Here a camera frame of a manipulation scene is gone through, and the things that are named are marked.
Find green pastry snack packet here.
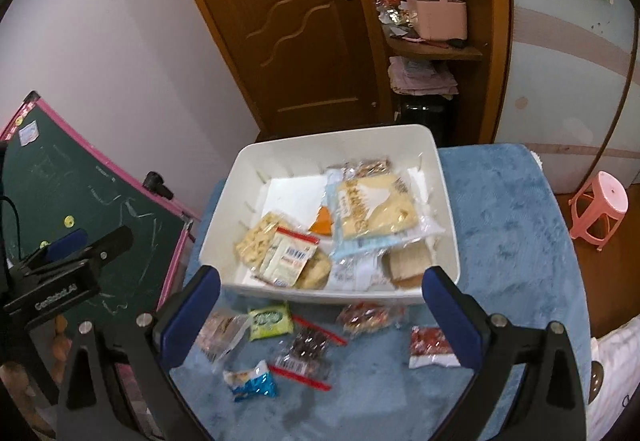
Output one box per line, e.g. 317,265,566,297
248,303,294,341

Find beige kraft cracker packet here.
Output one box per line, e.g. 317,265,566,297
382,241,435,289

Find clear bag yellow bread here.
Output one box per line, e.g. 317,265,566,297
326,168,445,262

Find silver white snack packet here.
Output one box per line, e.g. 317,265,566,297
326,251,390,293

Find clear bag brown biscuits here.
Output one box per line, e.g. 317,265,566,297
195,309,252,364

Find white quilted bedding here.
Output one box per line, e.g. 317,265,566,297
587,317,640,440

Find blue plush table cover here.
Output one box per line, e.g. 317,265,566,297
171,144,591,440

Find blue white snack packet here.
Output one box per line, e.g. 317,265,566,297
222,360,279,402

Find pale noodle cake left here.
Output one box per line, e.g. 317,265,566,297
235,212,288,270

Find pale noodle cake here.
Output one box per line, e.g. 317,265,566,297
294,248,332,291
235,212,288,270

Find red white small packet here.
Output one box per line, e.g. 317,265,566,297
408,326,460,369

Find dark nut bar red-edged bag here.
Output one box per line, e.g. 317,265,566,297
267,315,348,392

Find pale noodle cake right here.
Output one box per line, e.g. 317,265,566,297
294,248,332,291

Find orange snack packet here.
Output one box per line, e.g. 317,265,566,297
309,206,333,237

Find pink plastic stool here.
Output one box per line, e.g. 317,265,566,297
568,171,629,253

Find clear bag nut cluster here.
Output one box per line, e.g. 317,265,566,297
336,302,406,337

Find white plastic storage bin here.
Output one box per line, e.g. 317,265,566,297
198,124,461,305

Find dark nut cluster in bin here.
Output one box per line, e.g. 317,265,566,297
343,158,393,180

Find brown wooden door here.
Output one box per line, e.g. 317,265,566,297
195,0,392,140

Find folded pink cloth stack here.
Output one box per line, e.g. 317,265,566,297
387,56,459,96

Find shiny wrappers on shelf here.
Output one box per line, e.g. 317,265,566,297
375,0,416,39

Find wooden corner shelf unit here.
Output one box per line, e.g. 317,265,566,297
375,0,513,144

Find green chalkboard pink frame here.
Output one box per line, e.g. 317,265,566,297
1,92,195,325

